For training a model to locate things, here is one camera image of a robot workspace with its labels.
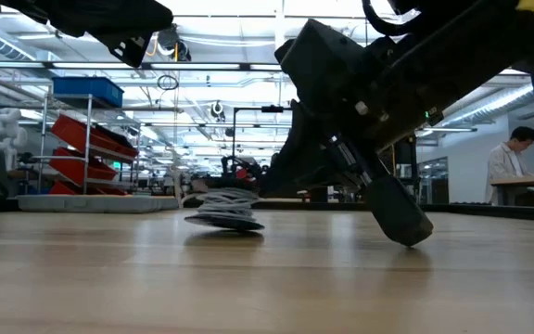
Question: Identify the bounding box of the small hanging cable reel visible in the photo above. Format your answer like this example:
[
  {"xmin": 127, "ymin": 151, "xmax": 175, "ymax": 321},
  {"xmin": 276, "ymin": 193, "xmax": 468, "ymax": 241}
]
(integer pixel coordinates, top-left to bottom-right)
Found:
[{"xmin": 210, "ymin": 100, "xmax": 226, "ymax": 123}]

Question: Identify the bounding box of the white cable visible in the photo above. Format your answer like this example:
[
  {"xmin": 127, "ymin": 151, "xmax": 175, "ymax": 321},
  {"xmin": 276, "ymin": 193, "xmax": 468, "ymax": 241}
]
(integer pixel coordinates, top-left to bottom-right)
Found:
[{"xmin": 184, "ymin": 185, "xmax": 266, "ymax": 232}]

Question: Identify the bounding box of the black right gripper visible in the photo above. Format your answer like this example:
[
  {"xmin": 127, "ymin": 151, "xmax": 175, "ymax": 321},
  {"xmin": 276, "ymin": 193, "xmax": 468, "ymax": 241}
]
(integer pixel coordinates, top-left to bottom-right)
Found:
[{"xmin": 260, "ymin": 18, "xmax": 521, "ymax": 248}]

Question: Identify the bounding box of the red shelf bin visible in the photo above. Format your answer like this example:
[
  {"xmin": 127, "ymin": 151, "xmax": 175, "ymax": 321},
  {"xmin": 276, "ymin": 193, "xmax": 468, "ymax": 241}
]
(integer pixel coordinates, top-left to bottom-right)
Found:
[
  {"xmin": 51, "ymin": 114, "xmax": 140, "ymax": 160},
  {"xmin": 47, "ymin": 147, "xmax": 119, "ymax": 186},
  {"xmin": 48, "ymin": 180, "xmax": 129, "ymax": 197}
]

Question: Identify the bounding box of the long ceiling light rail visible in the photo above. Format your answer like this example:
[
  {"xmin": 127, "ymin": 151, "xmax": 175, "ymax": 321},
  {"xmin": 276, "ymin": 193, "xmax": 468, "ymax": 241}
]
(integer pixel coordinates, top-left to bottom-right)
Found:
[{"xmin": 0, "ymin": 59, "xmax": 534, "ymax": 78}]

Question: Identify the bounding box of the metal shelf rack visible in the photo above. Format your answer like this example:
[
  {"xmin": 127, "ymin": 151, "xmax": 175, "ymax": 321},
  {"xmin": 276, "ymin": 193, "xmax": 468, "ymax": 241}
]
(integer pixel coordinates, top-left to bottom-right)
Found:
[{"xmin": 30, "ymin": 92, "xmax": 144, "ymax": 196}]

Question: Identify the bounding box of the person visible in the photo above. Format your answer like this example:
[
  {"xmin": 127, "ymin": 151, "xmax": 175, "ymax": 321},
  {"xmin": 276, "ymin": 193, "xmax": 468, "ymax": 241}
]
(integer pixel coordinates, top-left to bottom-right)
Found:
[{"xmin": 484, "ymin": 125, "xmax": 534, "ymax": 206}]

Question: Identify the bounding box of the black ceiling cable reel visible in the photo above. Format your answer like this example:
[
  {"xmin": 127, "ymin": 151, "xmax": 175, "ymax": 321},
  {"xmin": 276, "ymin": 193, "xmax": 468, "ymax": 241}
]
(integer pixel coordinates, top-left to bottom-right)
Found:
[{"xmin": 157, "ymin": 23, "xmax": 193, "ymax": 63}]

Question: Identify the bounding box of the blue plastic bin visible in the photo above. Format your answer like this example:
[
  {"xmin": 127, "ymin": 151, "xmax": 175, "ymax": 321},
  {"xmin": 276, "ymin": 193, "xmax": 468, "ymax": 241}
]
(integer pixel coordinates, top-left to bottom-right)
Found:
[{"xmin": 52, "ymin": 76, "xmax": 125, "ymax": 109}]

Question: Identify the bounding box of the hanging coiled black cable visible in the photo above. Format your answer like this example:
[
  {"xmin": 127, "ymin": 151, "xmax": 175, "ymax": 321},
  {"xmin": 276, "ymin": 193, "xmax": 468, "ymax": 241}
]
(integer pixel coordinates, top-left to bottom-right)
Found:
[{"xmin": 157, "ymin": 73, "xmax": 180, "ymax": 92}]

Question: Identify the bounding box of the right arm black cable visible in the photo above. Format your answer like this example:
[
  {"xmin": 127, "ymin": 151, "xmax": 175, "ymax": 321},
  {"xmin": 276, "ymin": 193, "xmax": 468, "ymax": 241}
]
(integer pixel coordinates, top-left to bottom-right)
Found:
[{"xmin": 362, "ymin": 0, "xmax": 419, "ymax": 37}]

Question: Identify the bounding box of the dark glass door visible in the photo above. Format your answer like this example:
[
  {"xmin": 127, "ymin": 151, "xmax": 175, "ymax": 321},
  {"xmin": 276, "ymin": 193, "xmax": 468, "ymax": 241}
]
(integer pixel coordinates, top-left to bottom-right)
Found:
[{"xmin": 417, "ymin": 156, "xmax": 450, "ymax": 205}]

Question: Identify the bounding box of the grey open tool case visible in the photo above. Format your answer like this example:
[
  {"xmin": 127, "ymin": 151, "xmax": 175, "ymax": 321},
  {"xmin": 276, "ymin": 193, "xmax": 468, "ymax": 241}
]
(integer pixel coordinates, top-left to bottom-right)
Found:
[{"xmin": 16, "ymin": 194, "xmax": 181, "ymax": 214}]

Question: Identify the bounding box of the wooden desk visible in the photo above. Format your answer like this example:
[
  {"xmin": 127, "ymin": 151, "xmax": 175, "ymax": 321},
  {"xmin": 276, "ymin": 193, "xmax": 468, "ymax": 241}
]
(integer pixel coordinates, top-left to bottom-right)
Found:
[{"xmin": 489, "ymin": 173, "xmax": 534, "ymax": 208}]

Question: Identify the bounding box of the black gantry frame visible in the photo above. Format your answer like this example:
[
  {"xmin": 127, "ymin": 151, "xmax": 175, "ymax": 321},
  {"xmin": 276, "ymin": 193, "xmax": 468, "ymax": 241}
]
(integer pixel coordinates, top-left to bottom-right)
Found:
[{"xmin": 232, "ymin": 105, "xmax": 293, "ymax": 161}]

